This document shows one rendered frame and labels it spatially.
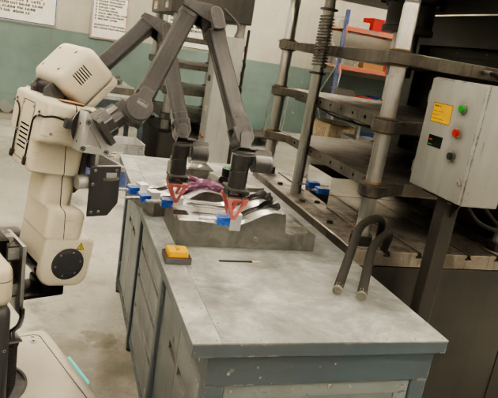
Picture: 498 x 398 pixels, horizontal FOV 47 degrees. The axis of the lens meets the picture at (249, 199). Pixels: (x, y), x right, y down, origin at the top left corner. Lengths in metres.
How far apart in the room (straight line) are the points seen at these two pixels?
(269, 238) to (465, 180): 0.68
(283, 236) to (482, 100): 0.78
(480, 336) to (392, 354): 1.24
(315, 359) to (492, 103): 1.00
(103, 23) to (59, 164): 7.33
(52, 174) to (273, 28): 8.14
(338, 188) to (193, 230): 0.96
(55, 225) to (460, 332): 1.75
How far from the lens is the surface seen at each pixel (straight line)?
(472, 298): 2.64
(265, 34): 9.69
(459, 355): 2.76
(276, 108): 3.24
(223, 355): 1.37
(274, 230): 1.98
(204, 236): 1.91
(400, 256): 2.34
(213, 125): 6.35
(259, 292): 1.64
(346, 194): 2.68
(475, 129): 1.98
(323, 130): 8.16
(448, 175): 2.05
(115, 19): 9.08
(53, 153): 1.78
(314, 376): 1.52
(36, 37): 9.04
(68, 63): 1.75
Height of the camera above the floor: 1.46
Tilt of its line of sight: 15 degrees down
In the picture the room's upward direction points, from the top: 9 degrees clockwise
